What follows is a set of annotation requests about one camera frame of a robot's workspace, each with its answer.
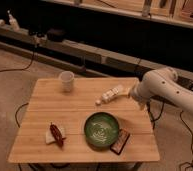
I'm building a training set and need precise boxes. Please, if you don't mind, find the black cable right floor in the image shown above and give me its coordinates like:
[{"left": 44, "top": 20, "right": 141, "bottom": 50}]
[{"left": 178, "top": 110, "right": 193, "bottom": 171}]

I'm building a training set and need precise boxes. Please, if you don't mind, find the black cable left floor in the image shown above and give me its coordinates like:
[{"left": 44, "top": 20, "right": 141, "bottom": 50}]
[{"left": 0, "top": 44, "right": 37, "bottom": 76}]

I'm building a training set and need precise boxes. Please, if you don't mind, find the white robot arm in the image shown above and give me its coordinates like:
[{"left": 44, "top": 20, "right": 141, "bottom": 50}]
[{"left": 129, "top": 67, "right": 193, "bottom": 116}]

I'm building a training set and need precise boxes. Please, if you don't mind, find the wooden table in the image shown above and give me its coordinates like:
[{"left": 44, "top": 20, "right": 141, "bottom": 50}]
[{"left": 8, "top": 78, "right": 160, "bottom": 163}]

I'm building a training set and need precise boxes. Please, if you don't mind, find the black cable under table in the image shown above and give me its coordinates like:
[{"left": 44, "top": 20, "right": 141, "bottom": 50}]
[{"left": 14, "top": 102, "right": 30, "bottom": 129}]

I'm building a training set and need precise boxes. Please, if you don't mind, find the white spray bottle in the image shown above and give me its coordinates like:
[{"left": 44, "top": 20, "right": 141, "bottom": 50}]
[{"left": 7, "top": 11, "right": 20, "bottom": 31}]

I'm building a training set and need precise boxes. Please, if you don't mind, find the black device on ledge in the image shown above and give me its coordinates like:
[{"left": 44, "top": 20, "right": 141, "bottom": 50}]
[{"left": 47, "top": 29, "right": 65, "bottom": 42}]

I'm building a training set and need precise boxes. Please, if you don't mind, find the red chili pepper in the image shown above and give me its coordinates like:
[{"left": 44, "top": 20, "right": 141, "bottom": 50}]
[{"left": 50, "top": 124, "right": 63, "bottom": 147}]

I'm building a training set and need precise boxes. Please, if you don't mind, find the green ceramic bowl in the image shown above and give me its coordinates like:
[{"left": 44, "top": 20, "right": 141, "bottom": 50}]
[{"left": 84, "top": 112, "right": 119, "bottom": 148}]

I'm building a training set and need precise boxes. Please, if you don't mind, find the dark rectangular eraser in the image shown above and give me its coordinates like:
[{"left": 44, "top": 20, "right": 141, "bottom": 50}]
[{"left": 110, "top": 129, "right": 130, "bottom": 155}]

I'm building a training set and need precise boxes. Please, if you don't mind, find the white plastic bottle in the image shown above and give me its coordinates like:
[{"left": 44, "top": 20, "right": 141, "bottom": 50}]
[{"left": 95, "top": 85, "right": 124, "bottom": 105}]

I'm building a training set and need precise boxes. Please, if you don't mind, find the black cable floor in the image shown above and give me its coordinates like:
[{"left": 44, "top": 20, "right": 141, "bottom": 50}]
[
  {"left": 0, "top": 44, "right": 37, "bottom": 76},
  {"left": 178, "top": 110, "right": 193, "bottom": 171}
]

